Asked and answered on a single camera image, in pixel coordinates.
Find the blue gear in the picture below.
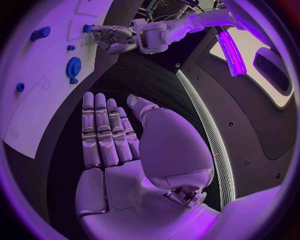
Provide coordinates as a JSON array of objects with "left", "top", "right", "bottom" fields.
[{"left": 65, "top": 56, "right": 82, "bottom": 79}]

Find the blue long cylinder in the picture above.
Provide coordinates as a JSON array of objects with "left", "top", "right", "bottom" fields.
[{"left": 29, "top": 25, "right": 52, "bottom": 42}]

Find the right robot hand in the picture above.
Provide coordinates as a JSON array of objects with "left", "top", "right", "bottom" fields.
[{"left": 75, "top": 91, "right": 222, "bottom": 240}]

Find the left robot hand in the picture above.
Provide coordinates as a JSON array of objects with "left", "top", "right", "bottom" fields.
[{"left": 90, "top": 24, "right": 139, "bottom": 56}]

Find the white task board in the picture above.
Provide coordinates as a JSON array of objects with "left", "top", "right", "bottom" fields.
[{"left": 0, "top": 0, "right": 120, "bottom": 160}]

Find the glowing light bar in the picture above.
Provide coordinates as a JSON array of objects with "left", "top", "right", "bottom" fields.
[{"left": 216, "top": 30, "right": 249, "bottom": 78}]

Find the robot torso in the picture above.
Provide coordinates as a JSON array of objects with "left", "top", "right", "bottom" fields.
[{"left": 174, "top": 0, "right": 299, "bottom": 212}]

